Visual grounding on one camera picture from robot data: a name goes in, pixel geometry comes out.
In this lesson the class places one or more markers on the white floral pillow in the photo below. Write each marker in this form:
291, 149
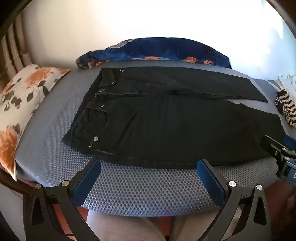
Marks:
23, 92

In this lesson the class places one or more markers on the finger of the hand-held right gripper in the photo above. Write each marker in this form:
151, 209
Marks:
272, 147
290, 142

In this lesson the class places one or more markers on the blue floral blanket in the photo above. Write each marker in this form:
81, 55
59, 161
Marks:
161, 49

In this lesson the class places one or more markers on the person's legs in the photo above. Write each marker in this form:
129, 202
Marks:
124, 227

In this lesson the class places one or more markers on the grey mesh mat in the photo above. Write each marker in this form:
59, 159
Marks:
129, 185

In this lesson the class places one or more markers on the black pants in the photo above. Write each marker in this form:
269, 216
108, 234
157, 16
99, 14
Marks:
161, 120

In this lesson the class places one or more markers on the white flowered cloth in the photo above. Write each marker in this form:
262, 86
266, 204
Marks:
289, 81

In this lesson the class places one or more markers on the beige curtain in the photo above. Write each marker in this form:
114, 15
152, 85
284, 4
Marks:
13, 51

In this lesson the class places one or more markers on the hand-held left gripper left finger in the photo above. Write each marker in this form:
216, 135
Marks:
89, 176

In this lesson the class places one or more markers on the black and white striped cloth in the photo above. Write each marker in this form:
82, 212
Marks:
286, 106

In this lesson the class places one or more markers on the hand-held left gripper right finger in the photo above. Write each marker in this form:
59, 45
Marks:
209, 178

